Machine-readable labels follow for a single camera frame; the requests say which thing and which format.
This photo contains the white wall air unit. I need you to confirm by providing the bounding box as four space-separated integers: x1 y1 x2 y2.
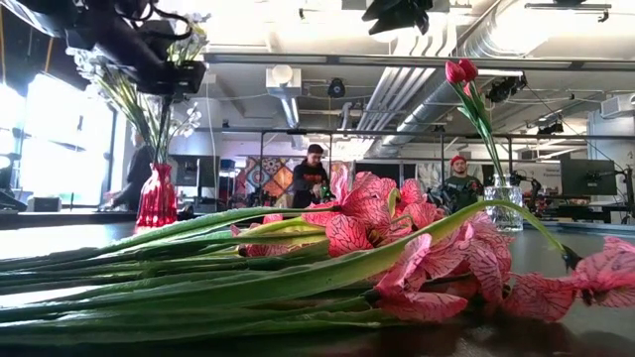
599 92 635 119

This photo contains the black metal station frame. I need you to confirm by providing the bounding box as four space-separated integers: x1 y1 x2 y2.
195 127 635 209

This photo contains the black ceiling spotlight cluster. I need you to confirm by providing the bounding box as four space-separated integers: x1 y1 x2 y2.
486 72 528 103

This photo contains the white ceiling air unit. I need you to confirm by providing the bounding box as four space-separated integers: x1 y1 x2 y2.
265 63 303 99

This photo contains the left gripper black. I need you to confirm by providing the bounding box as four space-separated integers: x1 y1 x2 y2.
136 47 207 95

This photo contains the white ribbed ceiling duct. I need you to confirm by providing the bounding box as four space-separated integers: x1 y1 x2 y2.
355 19 460 133

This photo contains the black ceiling dome camera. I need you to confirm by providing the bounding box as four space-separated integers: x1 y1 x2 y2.
326 77 347 99

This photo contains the dark wall screen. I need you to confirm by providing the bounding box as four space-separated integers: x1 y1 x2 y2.
168 154 220 188

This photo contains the clear textured glass vase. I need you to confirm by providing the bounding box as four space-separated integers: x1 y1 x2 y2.
483 173 525 233

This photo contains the silver round ventilation duct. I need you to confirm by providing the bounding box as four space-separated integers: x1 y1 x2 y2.
379 0 530 158

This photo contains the ceiling track light bar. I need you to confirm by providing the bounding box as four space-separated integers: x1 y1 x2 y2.
524 1 612 23

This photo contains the person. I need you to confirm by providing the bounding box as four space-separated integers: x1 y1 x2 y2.
443 154 485 212
101 129 154 212
290 143 331 209

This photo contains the small grey sill box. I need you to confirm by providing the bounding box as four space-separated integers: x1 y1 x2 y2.
27 196 63 213

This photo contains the black overhead frame bar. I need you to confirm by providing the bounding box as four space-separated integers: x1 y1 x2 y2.
202 52 635 70

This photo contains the black computer monitor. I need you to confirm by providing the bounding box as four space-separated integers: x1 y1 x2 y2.
560 158 619 197

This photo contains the colourful patterned wall hanging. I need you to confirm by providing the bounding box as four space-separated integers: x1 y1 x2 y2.
235 156 356 209

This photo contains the red glass vase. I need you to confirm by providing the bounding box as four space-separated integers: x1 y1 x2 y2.
134 162 179 230

